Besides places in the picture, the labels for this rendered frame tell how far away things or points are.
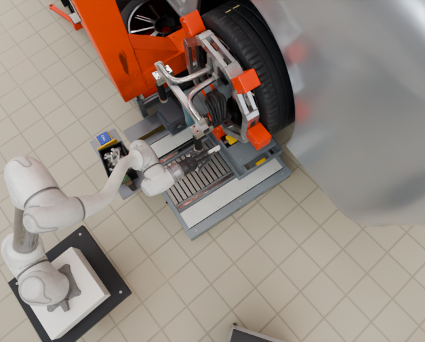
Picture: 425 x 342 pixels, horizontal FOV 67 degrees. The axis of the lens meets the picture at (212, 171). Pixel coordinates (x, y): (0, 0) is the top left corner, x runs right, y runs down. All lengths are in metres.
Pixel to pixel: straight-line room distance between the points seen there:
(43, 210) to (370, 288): 1.92
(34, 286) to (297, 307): 1.48
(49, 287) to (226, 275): 1.04
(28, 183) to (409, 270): 2.20
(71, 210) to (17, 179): 0.21
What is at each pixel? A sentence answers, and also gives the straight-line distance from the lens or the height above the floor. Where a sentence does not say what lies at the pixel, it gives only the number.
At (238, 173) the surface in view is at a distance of 2.17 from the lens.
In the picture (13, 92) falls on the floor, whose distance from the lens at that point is 3.15.
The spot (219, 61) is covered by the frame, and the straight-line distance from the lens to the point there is 1.38.
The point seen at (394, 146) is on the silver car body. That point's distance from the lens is 1.06.
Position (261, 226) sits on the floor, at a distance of 2.24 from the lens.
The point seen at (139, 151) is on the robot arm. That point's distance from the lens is 1.59.
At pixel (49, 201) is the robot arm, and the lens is 1.24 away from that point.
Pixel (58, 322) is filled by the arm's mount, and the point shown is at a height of 0.40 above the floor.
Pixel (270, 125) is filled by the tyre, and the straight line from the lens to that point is 1.47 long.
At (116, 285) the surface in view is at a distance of 1.97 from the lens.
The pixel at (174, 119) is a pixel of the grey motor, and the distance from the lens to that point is 2.07.
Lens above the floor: 2.18
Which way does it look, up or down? 69 degrees down
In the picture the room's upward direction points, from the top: 5 degrees counter-clockwise
